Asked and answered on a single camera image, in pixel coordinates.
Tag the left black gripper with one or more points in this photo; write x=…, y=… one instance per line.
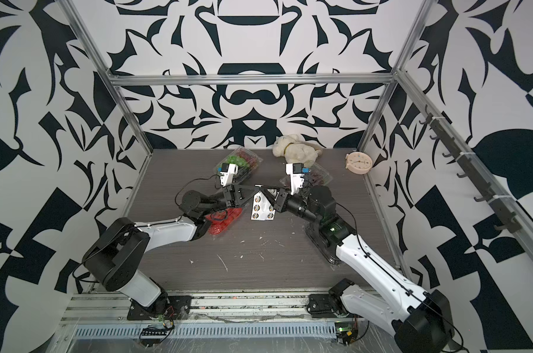
x=235, y=195

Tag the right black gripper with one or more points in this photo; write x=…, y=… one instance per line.
x=282, y=200

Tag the white sticker sheet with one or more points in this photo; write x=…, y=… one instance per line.
x=259, y=209

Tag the strawberry clamshell box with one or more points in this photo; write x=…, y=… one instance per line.
x=221, y=220

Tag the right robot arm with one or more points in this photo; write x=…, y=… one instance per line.
x=419, y=320

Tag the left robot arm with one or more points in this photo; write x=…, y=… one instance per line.
x=115, y=258

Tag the green and red grape box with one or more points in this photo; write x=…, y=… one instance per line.
x=246, y=160

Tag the purple grape clamshell box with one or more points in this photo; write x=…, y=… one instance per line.
x=316, y=176

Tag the cream plush toy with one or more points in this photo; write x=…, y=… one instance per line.
x=294, y=150

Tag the avocado clamshell box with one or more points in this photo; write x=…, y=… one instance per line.
x=326, y=248

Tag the right circuit board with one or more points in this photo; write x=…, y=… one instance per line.
x=346, y=333

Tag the circuit board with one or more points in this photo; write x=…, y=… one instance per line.
x=151, y=336
x=346, y=333

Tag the left circuit board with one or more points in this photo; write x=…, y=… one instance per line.
x=151, y=336

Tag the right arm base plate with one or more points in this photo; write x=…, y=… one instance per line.
x=328, y=306

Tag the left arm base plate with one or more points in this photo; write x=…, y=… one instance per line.
x=169, y=307

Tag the aluminium frame rail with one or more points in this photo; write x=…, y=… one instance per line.
x=237, y=306

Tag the black wall hook rail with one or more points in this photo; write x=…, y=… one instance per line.
x=474, y=170

